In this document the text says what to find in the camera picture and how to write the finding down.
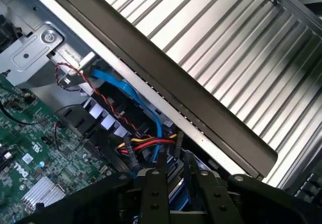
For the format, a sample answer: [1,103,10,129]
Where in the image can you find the green Dell motherboard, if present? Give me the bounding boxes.
[0,72,120,211]

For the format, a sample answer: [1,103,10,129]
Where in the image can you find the black plastic fan shroud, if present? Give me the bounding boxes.
[61,102,132,171]

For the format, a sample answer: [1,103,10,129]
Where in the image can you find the silver finned chipset heatsink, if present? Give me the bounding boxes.
[21,176,66,207]

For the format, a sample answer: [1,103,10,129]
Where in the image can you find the silver and black PC case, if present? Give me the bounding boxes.
[0,0,279,224]

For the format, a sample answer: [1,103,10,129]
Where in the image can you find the silver metal drive cage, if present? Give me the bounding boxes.
[0,24,97,87]

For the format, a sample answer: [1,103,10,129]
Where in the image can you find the yellow red black power wire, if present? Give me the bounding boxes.
[116,131,184,172]

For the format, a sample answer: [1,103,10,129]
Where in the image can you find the red and black twisted wire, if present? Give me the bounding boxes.
[55,62,139,132]

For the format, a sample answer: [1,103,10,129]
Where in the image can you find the short red and black wire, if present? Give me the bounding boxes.
[53,121,67,152]

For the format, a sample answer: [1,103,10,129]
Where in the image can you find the blue SATA wire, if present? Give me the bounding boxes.
[90,66,165,165]

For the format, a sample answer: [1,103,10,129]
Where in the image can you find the thin black wire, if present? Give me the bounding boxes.
[0,100,85,126]

